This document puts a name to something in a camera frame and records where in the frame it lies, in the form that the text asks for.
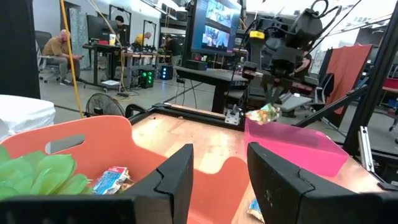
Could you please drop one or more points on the light blue granola bar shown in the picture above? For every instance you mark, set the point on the light blue granola bar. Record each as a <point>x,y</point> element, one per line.
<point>254,208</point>

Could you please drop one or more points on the white trash bin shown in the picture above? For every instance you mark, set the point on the white trash bin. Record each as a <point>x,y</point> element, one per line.
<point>25,115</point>

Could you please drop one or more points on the silver aluminium bracket strip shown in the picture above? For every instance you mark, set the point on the silver aluminium bracket strip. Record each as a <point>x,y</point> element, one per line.
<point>366,149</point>

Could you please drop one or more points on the black box device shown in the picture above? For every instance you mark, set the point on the black box device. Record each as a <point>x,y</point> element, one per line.
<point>196,64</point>

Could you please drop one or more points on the orange red panel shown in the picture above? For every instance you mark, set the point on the orange red panel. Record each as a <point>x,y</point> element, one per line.
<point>348,71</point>

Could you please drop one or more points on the black partition screen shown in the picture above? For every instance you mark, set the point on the black partition screen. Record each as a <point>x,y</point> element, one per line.
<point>18,46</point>

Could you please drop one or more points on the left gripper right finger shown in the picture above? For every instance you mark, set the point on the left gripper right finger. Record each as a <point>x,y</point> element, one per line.
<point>273,186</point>

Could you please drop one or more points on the black office chair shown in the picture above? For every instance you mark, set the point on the black office chair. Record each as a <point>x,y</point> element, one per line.
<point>40,40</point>

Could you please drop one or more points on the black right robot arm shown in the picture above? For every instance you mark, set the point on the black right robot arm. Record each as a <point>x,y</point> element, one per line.
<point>306,26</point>

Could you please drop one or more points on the computer with blue lights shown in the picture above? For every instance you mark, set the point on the computer with blue lights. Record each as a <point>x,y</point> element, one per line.
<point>166,73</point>

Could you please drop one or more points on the translucent pink shallow bin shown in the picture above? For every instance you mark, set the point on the translucent pink shallow bin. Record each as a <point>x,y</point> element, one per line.
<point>295,149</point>

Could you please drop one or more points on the black desk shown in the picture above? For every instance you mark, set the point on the black desk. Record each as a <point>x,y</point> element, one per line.
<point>102,46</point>
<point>214,76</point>

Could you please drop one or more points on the blue granola bar red stripe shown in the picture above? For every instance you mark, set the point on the blue granola bar red stripe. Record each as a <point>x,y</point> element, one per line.
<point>110,180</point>

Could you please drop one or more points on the person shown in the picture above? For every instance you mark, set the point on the person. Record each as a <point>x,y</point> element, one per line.
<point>119,20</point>
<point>141,39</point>
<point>172,46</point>
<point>56,48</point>
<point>306,63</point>

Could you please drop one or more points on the large flat monitor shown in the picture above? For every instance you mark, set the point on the large flat monitor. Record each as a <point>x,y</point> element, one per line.
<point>214,31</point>

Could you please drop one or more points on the succulent in triangle-patterned pot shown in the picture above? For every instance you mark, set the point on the succulent in triangle-patterned pot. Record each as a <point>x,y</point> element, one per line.
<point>46,174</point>

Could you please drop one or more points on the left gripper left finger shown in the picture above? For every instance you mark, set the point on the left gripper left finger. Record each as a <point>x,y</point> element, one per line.
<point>168,186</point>

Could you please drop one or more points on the black floor fan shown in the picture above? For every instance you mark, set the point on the black floor fan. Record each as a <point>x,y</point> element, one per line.
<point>104,105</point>

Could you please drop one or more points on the computer with green lights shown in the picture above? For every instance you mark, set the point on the computer with green lights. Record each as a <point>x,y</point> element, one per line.
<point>146,79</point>

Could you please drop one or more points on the green orange granola bar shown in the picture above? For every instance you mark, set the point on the green orange granola bar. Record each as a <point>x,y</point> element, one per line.
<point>264,114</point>

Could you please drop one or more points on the black desk monitor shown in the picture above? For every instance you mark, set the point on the black desk monitor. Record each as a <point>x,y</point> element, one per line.
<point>99,28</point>

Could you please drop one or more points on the black aluminium table frame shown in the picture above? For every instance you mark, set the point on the black aluminium table frame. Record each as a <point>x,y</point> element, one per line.
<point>186,111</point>

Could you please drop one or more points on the black far desk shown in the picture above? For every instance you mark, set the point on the black far desk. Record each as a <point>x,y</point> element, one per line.
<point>102,46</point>

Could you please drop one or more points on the silver corner bracket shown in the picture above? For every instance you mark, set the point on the silver corner bracket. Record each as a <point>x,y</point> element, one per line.
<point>231,118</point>

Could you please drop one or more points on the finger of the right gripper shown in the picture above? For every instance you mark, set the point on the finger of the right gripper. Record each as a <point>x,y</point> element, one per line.
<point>270,91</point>
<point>278,91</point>

